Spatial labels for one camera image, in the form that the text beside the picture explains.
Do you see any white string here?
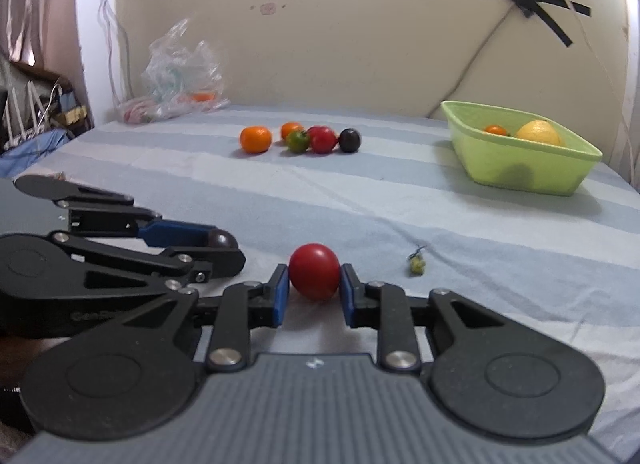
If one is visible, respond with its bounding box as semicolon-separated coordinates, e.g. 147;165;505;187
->
544;0;633;145

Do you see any cluttered side shelf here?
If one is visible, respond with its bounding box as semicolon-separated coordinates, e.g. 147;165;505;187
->
0;61;96;155

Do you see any clear plastic bag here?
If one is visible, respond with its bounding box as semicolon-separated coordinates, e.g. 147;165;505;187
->
116;18;231;125

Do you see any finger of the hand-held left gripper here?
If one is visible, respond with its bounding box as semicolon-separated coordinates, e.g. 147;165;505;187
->
55;187;217;249
50;232;247;293

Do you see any blue cloth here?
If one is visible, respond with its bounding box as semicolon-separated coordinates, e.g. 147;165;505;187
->
0;128;70;179

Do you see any dark wall cable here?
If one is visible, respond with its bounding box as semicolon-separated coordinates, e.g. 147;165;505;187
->
444;8;523;112

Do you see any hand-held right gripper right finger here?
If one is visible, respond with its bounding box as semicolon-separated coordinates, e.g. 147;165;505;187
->
339;264;507;371

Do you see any yellow lemon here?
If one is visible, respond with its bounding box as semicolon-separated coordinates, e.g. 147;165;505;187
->
515;119;562;147

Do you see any light green plastic basket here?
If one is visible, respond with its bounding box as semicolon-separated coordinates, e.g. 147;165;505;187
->
440;100;604;197

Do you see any green tomato stem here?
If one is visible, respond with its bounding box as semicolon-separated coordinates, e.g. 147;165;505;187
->
407;245;428;276

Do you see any dark purple cherry tomato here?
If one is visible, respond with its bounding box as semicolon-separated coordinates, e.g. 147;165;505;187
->
338;128;362;153
207;229;240;250

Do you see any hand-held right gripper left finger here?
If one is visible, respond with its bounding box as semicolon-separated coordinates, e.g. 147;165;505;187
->
115;264;290;371

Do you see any striped blue bed sheet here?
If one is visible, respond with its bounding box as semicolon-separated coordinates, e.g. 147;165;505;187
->
0;104;640;464

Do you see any white door frame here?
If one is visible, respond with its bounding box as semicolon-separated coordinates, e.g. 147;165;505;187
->
618;0;640;189

